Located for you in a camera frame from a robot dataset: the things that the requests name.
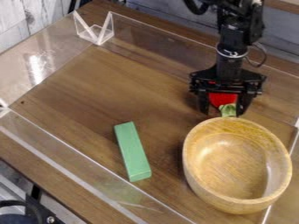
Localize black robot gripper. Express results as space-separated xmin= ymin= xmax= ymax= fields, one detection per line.
xmin=190 ymin=52 xmax=267 ymax=116

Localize red felt strawberry toy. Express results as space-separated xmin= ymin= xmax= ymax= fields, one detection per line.
xmin=210 ymin=93 xmax=238 ymax=117

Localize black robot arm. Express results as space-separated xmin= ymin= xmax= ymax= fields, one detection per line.
xmin=183 ymin=0 xmax=267 ymax=117

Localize wooden bowl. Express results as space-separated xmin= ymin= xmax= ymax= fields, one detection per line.
xmin=182 ymin=117 xmax=293 ymax=214

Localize green rectangular block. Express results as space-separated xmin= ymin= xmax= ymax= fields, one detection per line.
xmin=115 ymin=122 xmax=152 ymax=182

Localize clear acrylic tray walls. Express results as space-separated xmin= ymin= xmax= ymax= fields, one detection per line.
xmin=0 ymin=9 xmax=299 ymax=224

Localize black clamp bracket with screw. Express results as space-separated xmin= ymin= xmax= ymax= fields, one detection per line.
xmin=24 ymin=195 xmax=66 ymax=224

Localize black cable loop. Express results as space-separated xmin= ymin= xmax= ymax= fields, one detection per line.
xmin=0 ymin=199 xmax=40 ymax=224

